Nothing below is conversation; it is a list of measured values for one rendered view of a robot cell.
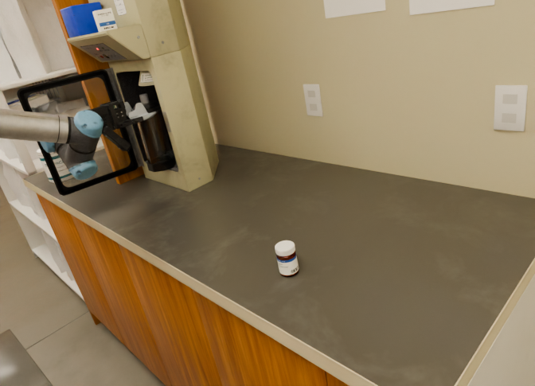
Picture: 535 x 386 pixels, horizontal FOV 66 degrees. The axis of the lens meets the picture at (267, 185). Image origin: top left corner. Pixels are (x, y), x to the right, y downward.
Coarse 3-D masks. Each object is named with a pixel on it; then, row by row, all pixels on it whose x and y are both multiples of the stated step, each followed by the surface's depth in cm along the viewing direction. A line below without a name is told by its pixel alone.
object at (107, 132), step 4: (104, 128) 134; (108, 128) 134; (104, 132) 134; (108, 132) 135; (112, 132) 136; (108, 136) 135; (112, 136) 136; (116, 136) 137; (112, 140) 137; (116, 140) 137; (120, 140) 138; (124, 140) 139; (116, 144) 140; (120, 144) 138; (124, 144) 139; (128, 144) 140; (120, 148) 140; (124, 148) 139; (128, 148) 140
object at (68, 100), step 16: (96, 80) 150; (32, 96) 140; (48, 96) 142; (64, 96) 145; (80, 96) 148; (96, 96) 151; (48, 112) 144; (64, 112) 146; (112, 144) 158; (96, 160) 157; (112, 160) 160; (128, 160) 163; (64, 176) 152; (96, 176) 158
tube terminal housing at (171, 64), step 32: (96, 0) 139; (128, 0) 125; (160, 0) 128; (160, 32) 130; (128, 64) 141; (160, 64) 132; (192, 64) 151; (160, 96) 135; (192, 96) 142; (192, 128) 144; (192, 160) 147
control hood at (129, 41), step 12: (84, 36) 130; (96, 36) 124; (108, 36) 120; (120, 36) 122; (132, 36) 124; (120, 48) 126; (132, 48) 125; (144, 48) 127; (108, 60) 144; (120, 60) 139
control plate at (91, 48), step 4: (96, 44) 131; (100, 44) 129; (84, 48) 140; (88, 48) 138; (92, 48) 137; (100, 48) 133; (104, 48) 132; (108, 48) 130; (88, 52) 143; (92, 52) 141; (96, 52) 139; (100, 52) 137; (104, 52) 136; (108, 52) 134; (112, 52) 132; (116, 52) 131; (96, 56) 144; (112, 56) 137; (116, 56) 135; (120, 56) 133
